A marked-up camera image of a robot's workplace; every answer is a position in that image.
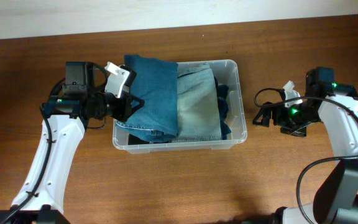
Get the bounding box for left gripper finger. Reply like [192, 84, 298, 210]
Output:
[121, 65, 137, 93]
[124, 95, 144, 117]

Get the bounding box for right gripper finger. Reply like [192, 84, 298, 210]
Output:
[252, 109, 272, 127]
[280, 126, 307, 137]

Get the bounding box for dark blue jeans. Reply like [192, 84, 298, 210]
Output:
[116, 55, 178, 143]

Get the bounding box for teal taped cloth bundle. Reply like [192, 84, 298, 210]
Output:
[214, 77, 231, 140]

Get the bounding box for clear plastic storage container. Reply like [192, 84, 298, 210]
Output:
[112, 59, 247, 154]

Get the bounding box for light blue jeans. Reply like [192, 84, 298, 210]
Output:
[172, 63, 222, 142]

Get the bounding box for black cloth bundle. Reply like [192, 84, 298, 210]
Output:
[127, 134, 150, 145]

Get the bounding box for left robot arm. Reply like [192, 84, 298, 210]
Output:
[0, 62, 144, 223]

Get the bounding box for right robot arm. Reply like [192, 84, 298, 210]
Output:
[252, 67, 358, 223]

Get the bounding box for right black camera cable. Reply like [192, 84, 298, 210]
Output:
[253, 87, 358, 224]

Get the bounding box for black camera cable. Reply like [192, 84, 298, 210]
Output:
[9, 77, 67, 224]
[253, 87, 358, 224]

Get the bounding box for left black camera cable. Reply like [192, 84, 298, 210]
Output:
[9, 77, 67, 224]

